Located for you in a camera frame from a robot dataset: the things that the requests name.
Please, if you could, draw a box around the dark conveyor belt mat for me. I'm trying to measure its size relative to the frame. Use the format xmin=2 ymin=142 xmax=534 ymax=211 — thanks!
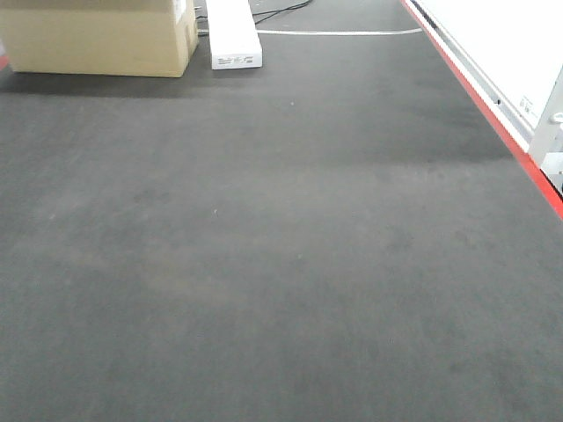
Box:
xmin=0 ymin=0 xmax=563 ymax=422

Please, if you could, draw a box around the cardboard box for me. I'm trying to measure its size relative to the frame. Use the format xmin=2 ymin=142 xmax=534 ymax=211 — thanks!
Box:
xmin=1 ymin=1 xmax=198 ymax=77

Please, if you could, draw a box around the white conveyor side guard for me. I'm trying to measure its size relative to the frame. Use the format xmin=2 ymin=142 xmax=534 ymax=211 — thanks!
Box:
xmin=406 ymin=0 xmax=563 ymax=194

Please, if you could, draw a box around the black floor cable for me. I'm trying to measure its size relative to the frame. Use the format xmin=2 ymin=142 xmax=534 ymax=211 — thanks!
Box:
xmin=251 ymin=0 xmax=311 ymax=25

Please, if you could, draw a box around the long white box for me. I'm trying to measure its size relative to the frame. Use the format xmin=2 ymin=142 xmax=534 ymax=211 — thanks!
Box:
xmin=206 ymin=0 xmax=263 ymax=70

